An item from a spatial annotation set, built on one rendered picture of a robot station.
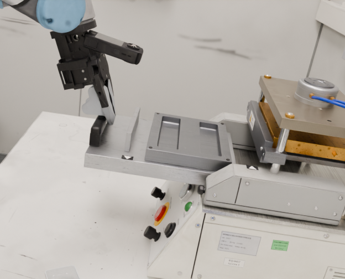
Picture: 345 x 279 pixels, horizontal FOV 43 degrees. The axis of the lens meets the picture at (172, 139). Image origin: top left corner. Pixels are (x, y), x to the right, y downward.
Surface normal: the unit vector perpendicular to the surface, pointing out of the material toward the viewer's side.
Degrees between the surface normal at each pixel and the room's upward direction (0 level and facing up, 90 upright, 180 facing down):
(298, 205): 90
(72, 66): 90
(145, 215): 0
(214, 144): 0
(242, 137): 90
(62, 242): 0
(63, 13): 94
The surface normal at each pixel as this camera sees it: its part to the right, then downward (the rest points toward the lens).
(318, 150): -0.04, 0.40
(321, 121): 0.15, -0.90
